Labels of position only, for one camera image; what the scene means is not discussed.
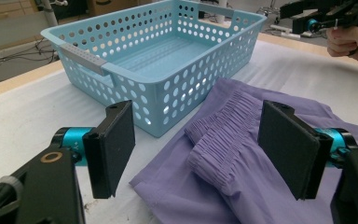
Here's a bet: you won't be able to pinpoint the black floor cables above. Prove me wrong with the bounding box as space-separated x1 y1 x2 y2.
0 36 61 67

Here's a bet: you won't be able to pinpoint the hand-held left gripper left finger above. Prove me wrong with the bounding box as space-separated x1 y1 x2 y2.
82 99 137 200

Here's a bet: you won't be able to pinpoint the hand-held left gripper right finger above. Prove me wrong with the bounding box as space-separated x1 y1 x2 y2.
257 99 335 201

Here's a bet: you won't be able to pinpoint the grey metal stand pole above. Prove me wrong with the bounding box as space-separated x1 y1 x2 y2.
39 0 60 28

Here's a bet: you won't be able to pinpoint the purple pants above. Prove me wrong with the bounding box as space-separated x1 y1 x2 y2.
129 77 358 224

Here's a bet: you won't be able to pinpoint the light blue perforated plastic basket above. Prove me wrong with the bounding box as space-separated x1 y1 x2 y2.
40 0 268 139

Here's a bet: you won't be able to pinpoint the brown cardboard box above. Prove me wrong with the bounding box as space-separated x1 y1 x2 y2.
86 0 153 18

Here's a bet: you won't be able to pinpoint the white power strip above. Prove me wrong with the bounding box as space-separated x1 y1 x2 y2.
268 23 302 39

